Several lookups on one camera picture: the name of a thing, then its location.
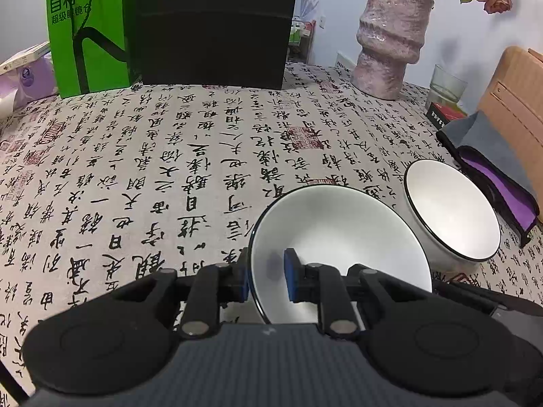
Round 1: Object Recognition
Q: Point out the green paper bag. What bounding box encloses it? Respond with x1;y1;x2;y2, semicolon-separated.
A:
46;0;143;99

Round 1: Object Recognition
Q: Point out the black paper bag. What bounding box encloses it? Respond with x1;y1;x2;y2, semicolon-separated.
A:
135;0;301;91

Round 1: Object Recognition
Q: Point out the purple tissue pack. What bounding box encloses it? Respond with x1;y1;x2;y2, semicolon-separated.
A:
0;53;60;119

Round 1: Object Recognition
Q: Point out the pink ceramic vase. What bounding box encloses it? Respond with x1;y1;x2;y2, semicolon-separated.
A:
350;0;435;100

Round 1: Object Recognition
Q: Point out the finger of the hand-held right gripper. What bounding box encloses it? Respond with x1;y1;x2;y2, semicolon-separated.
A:
432;282;543;318

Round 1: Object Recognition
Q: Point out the red black box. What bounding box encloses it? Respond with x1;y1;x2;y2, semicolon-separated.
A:
425;101;469;130

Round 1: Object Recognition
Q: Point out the glass cup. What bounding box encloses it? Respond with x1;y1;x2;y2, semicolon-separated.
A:
428;64;468;106

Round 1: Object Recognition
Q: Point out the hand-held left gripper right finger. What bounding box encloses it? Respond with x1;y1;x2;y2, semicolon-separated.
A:
283;248;425;340

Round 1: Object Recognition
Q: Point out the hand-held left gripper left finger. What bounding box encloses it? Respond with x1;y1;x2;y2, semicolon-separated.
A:
108;248;251;340

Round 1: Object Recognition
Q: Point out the flat white box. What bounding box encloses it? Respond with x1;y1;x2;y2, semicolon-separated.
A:
0;41;52;73

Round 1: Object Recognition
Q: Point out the calligraphy print tablecloth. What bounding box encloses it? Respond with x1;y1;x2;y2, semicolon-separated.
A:
0;61;543;407

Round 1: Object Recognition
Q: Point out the grey purple pouch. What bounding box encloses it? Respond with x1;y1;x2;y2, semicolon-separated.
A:
436;110;543;249

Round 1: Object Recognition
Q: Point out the white bowl black rim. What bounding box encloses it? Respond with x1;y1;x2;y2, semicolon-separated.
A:
403;159;502;269
248;186;433;325

